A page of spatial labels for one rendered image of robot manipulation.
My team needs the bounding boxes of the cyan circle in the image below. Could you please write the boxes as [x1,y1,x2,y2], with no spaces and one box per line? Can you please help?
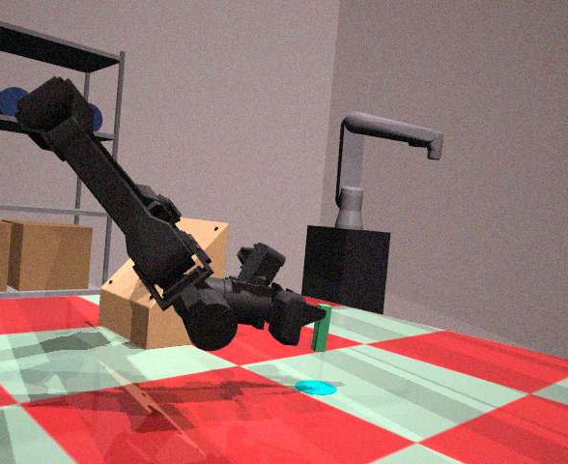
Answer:
[296,380,336,395]

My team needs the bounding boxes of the green rectangular block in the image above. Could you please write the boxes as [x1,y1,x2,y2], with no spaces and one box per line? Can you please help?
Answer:
[311,304,332,352]

